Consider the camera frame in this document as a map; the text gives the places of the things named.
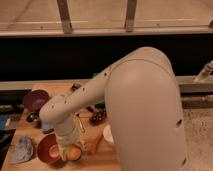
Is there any orange carrot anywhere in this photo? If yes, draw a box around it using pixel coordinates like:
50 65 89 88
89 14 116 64
89 133 103 155

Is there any dark round object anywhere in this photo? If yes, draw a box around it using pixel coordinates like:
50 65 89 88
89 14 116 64
26 112 40 123

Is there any red bowl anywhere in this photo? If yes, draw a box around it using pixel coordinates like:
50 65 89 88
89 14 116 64
37 134 61 164

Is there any dark grape bunch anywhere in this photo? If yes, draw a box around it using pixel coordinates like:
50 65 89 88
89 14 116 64
89 111 106 125

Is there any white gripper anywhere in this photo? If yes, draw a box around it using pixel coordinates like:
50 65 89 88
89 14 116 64
54 125 80 160

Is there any silver metal clip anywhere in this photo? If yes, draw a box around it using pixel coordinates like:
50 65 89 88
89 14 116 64
77 116 85 133

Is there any purple bowl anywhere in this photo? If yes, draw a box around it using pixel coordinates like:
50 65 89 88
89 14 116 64
23 90 49 111

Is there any blue small object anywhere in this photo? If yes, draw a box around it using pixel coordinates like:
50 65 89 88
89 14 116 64
41 123 53 134

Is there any yellow red apple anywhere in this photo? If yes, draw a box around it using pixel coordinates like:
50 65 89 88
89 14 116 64
66 145 82 161

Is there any blue grey cloth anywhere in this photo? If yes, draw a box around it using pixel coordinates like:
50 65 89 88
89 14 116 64
11 136 34 164

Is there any white cup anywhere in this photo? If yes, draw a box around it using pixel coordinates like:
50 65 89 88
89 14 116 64
103 125 114 145

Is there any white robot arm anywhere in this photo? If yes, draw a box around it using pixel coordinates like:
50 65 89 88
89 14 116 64
40 47 188 171

